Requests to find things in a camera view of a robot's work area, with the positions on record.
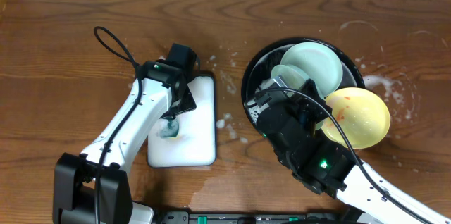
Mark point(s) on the yellow plate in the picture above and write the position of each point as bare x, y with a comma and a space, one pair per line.
362, 115

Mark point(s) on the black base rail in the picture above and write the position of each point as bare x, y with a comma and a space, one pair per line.
184, 217

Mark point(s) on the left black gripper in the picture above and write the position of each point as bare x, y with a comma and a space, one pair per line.
185, 103

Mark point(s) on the mint plate small red stain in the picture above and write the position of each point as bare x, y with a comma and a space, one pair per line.
319, 62

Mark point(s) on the mint plate long red stain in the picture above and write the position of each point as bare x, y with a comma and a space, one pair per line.
295, 77

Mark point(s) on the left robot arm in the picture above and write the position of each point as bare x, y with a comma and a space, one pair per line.
93, 187

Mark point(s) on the black round tray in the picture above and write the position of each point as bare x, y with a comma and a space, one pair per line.
253, 76

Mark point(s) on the green sponge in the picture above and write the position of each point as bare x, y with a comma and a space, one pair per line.
169, 128

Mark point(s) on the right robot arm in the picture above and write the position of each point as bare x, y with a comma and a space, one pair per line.
334, 168

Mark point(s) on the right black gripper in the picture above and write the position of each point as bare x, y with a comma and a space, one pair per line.
311, 105

